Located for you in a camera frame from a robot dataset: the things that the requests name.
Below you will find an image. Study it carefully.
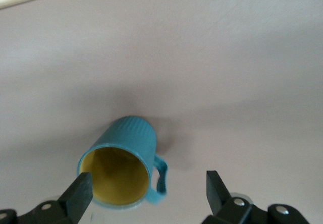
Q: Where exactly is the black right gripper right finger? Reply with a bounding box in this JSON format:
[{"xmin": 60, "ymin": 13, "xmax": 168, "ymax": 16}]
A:
[{"xmin": 203, "ymin": 170, "xmax": 310, "ymax": 224}]

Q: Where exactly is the teal cup yellow inside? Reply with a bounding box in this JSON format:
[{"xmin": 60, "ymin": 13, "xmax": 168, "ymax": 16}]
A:
[{"xmin": 77, "ymin": 115, "xmax": 169, "ymax": 210}]

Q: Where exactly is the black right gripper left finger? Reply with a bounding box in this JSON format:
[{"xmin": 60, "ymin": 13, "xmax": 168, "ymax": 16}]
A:
[{"xmin": 0, "ymin": 171, "xmax": 94, "ymax": 224}]

